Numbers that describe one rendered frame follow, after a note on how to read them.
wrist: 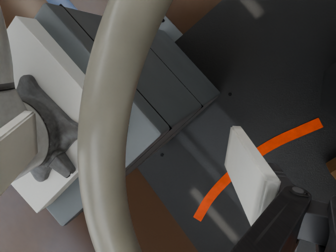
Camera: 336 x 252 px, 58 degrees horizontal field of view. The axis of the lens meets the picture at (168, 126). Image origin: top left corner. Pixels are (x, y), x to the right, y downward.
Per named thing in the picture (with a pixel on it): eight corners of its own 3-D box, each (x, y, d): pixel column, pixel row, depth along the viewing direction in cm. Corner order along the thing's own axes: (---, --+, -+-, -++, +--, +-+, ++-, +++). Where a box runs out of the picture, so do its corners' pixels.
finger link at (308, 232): (293, 218, 12) (365, 222, 12) (255, 160, 17) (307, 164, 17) (285, 248, 13) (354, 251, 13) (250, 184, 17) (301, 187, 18)
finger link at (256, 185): (265, 179, 13) (282, 180, 13) (230, 125, 20) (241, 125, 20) (253, 234, 14) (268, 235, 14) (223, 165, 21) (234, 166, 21)
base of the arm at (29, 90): (55, 194, 71) (39, 205, 66) (-9, 128, 72) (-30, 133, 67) (99, 144, 65) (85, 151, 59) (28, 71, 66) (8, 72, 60)
